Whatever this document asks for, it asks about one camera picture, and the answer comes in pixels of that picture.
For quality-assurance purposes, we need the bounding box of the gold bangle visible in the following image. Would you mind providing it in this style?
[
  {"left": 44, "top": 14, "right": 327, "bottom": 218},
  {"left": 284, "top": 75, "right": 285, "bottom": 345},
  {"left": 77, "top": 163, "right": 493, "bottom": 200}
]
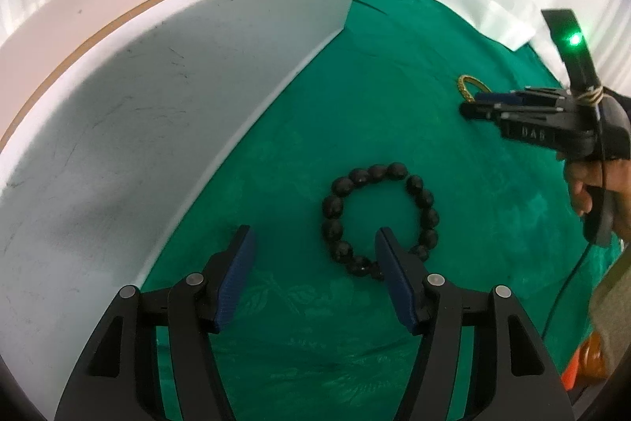
[{"left": 457, "top": 75, "right": 494, "bottom": 103}]

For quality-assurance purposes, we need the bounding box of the person's right hand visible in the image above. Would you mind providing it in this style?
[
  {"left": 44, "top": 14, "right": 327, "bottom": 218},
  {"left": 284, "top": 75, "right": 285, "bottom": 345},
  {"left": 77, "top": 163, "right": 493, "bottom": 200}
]
[{"left": 564, "top": 157, "right": 631, "bottom": 234}]

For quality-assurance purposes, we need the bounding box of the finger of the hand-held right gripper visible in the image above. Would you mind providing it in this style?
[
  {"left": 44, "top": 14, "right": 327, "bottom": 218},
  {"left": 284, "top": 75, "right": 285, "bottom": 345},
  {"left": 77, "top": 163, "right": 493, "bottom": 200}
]
[
  {"left": 461, "top": 104, "right": 573, "bottom": 120},
  {"left": 476, "top": 90, "right": 575, "bottom": 105}
]

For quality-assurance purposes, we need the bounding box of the black bead bracelet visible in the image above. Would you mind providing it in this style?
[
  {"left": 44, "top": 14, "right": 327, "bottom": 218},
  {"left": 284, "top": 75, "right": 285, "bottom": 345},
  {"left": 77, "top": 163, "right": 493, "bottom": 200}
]
[{"left": 321, "top": 163, "right": 441, "bottom": 280}]

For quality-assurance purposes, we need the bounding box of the black cable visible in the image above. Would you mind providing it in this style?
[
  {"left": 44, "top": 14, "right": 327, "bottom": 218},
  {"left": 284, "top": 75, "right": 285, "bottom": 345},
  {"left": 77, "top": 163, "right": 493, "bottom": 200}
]
[{"left": 541, "top": 238, "right": 592, "bottom": 340}]

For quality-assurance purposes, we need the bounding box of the green cloth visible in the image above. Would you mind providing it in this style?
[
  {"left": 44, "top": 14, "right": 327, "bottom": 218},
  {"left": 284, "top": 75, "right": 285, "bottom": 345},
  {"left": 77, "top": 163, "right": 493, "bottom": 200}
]
[{"left": 138, "top": 0, "right": 617, "bottom": 421}]

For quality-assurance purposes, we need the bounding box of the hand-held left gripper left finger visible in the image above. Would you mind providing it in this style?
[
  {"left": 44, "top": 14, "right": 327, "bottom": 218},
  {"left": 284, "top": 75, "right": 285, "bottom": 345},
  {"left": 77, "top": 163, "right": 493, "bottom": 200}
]
[{"left": 54, "top": 225, "right": 257, "bottom": 421}]

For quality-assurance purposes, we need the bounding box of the white foam box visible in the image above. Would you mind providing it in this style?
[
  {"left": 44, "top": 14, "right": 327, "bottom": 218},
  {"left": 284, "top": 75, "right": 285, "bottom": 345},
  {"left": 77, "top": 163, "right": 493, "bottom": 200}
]
[{"left": 0, "top": 0, "right": 368, "bottom": 419}]

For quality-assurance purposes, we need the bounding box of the orange object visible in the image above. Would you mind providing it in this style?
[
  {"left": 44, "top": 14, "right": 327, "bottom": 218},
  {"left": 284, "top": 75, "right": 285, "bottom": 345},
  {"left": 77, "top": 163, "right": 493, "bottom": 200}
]
[{"left": 562, "top": 335, "right": 607, "bottom": 395}]

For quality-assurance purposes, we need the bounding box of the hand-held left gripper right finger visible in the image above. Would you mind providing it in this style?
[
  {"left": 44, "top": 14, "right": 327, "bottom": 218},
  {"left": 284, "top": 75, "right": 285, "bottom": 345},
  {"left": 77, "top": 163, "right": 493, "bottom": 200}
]
[{"left": 375, "top": 228, "right": 575, "bottom": 421}]

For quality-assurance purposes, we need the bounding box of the khaki trouser leg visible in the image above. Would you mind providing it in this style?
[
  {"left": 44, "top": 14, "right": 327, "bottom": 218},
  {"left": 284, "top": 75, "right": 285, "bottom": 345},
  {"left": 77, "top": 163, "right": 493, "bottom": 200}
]
[{"left": 589, "top": 243, "right": 631, "bottom": 382}]

